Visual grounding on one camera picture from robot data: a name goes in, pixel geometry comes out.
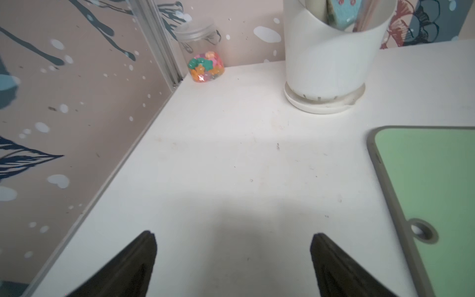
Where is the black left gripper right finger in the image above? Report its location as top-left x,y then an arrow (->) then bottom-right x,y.
310,233 -> 396,297

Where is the white utensil holder cup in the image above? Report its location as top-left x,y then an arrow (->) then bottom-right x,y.
283,1 -> 397,115

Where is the candy jar with lid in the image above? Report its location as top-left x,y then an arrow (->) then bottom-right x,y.
174,18 -> 225,83

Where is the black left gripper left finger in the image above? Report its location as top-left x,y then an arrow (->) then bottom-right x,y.
69,231 -> 157,297

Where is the green cutting board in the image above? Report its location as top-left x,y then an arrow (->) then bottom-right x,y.
367,126 -> 475,297

